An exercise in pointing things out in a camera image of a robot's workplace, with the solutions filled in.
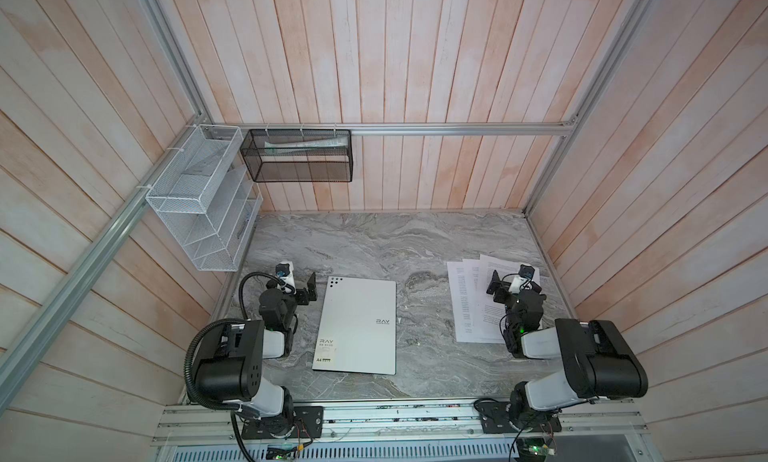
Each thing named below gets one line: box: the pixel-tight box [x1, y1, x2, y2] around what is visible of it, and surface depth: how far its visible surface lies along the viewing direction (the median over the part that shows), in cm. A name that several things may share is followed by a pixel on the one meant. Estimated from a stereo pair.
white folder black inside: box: [312, 276, 397, 376], surface depth 90 cm
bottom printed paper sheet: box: [447, 261, 481, 344], surface depth 97 cm
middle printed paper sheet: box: [462, 258, 511, 343], surface depth 100 cm
